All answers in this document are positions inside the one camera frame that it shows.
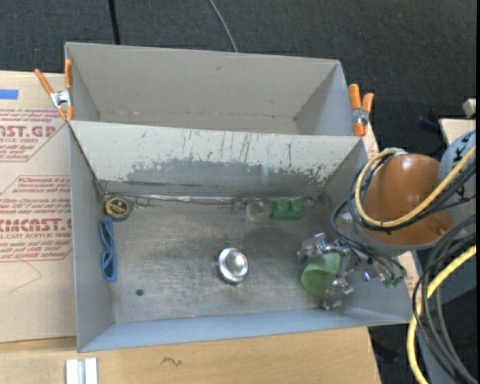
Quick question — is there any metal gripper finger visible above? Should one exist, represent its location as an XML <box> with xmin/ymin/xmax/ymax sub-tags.
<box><xmin>296</xmin><ymin>232</ymin><xmax>340</xmax><ymax>266</ymax></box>
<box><xmin>322</xmin><ymin>277</ymin><xmax>355</xmax><ymax>310</ymax></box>

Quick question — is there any light green cup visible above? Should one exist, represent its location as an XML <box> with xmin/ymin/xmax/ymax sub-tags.
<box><xmin>299</xmin><ymin>251</ymin><xmax>343</xmax><ymax>299</ymax></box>

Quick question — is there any green sponge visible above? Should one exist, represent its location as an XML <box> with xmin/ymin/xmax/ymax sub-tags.
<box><xmin>271</xmin><ymin>199</ymin><xmax>306</xmax><ymax>221</ymax></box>

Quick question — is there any small clear glass cup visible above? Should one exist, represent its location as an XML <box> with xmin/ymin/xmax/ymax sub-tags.
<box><xmin>243</xmin><ymin>199</ymin><xmax>274</xmax><ymax>222</ymax></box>

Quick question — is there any grey metal bin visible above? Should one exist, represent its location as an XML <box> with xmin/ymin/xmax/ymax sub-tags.
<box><xmin>63</xmin><ymin>41</ymin><xmax>415</xmax><ymax>354</ymax></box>

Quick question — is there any black and yellow tape measure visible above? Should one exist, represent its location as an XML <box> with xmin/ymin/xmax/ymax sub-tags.
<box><xmin>104</xmin><ymin>196</ymin><xmax>131</xmax><ymax>222</ymax></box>

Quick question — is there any brown cardboard board red print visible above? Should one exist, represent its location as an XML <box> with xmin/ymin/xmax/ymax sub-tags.
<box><xmin>0</xmin><ymin>69</ymin><xmax>79</xmax><ymax>346</ymax></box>

